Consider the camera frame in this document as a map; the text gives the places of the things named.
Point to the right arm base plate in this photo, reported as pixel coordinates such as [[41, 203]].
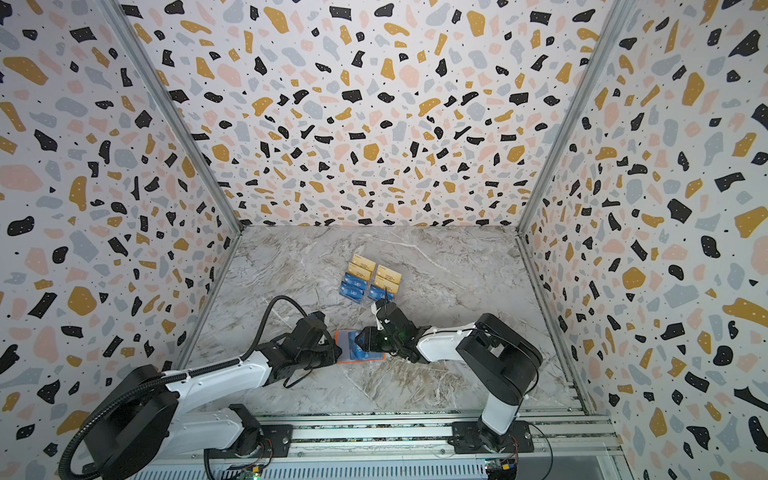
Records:
[[474, 437]]

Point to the orange card holder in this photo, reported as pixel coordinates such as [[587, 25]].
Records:
[[362, 356]]

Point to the aluminium corner post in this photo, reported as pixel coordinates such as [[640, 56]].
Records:
[[128, 39], [615, 21]]

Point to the blue card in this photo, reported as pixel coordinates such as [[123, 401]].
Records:
[[351, 292], [348, 347], [376, 293], [355, 281]]

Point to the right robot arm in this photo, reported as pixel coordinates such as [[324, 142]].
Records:
[[505, 363]]

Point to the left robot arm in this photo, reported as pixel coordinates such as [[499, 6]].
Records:
[[153, 414]]

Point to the right aluminium corner post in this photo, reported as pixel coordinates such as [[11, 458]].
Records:
[[615, 21]]

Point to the gold card back left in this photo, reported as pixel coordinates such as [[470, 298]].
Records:
[[364, 263]]

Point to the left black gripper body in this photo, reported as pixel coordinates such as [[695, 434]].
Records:
[[324, 356]]

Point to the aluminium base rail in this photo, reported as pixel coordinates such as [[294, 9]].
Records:
[[544, 445]]

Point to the left aluminium corner post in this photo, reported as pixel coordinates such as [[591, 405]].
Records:
[[128, 39]]

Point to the gold card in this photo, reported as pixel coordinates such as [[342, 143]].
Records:
[[359, 272], [364, 263], [386, 284], [389, 274]]

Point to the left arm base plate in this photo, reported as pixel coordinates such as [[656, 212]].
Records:
[[265, 442]]

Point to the gold card back right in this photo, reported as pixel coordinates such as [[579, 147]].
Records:
[[389, 274]]

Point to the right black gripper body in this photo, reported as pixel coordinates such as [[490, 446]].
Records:
[[372, 339]]

